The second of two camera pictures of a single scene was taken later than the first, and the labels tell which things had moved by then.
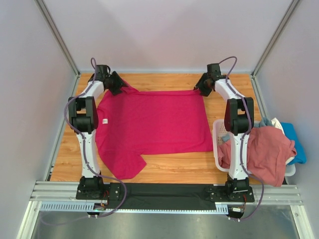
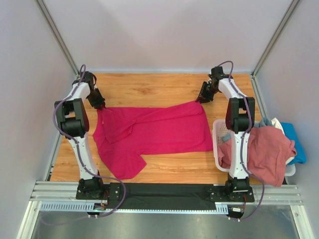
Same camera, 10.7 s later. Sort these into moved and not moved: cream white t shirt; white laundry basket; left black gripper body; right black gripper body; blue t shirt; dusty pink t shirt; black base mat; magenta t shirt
Moved: right black gripper body; left black gripper body; magenta t shirt
Not moved: cream white t shirt; blue t shirt; dusty pink t shirt; black base mat; white laundry basket
